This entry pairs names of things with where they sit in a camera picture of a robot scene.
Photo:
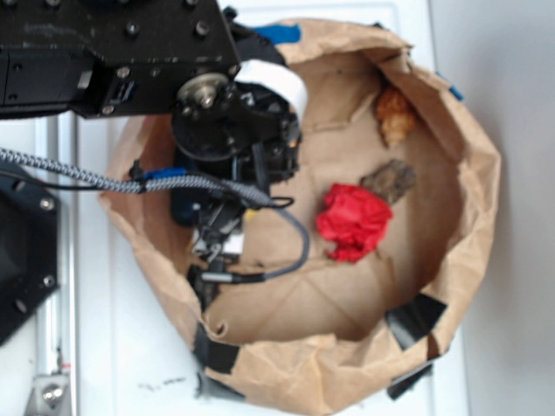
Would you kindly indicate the yellow sponge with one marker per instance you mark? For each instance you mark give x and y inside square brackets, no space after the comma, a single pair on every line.
[250,215]

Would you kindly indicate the black tape inside left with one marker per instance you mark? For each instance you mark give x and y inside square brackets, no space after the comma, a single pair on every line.
[205,286]

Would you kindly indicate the white plastic board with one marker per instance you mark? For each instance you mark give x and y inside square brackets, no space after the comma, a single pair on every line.
[130,360]

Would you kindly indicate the orange spiral seashell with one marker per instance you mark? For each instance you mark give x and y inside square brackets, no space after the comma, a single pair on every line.
[396,116]

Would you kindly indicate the crumpled red paper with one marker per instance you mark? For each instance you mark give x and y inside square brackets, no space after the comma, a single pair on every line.
[355,220]

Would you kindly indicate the brown paper bag bin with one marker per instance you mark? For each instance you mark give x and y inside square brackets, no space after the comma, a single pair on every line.
[316,341]

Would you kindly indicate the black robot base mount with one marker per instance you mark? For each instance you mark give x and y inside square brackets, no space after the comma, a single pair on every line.
[29,232]

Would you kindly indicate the brown rock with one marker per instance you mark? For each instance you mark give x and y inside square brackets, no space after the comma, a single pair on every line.
[391,181]

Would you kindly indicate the blue tape piece right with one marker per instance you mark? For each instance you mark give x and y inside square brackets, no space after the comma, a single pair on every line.
[452,88]

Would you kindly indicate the aluminium extrusion rail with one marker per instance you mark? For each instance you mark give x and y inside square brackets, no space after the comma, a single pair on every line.
[54,388]

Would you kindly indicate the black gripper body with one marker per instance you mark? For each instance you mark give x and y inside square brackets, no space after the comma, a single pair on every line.
[244,138]

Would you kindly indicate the black tape bottom left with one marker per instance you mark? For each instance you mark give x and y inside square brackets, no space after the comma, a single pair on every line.
[216,356]

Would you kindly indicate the black tape bottom right outside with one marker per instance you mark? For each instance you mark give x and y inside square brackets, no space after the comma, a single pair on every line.
[401,384]

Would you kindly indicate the dark green oblong sponge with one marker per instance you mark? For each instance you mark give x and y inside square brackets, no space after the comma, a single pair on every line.
[186,203]

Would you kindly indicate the black tape inside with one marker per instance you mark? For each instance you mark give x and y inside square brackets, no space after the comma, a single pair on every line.
[414,320]
[205,286]

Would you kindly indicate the blue tape strip top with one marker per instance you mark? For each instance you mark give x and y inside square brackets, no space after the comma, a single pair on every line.
[280,33]

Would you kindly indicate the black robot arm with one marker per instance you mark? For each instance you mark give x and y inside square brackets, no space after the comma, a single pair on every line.
[101,59]

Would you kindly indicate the black tape lower right inside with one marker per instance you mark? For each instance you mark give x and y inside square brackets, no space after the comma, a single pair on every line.
[414,320]

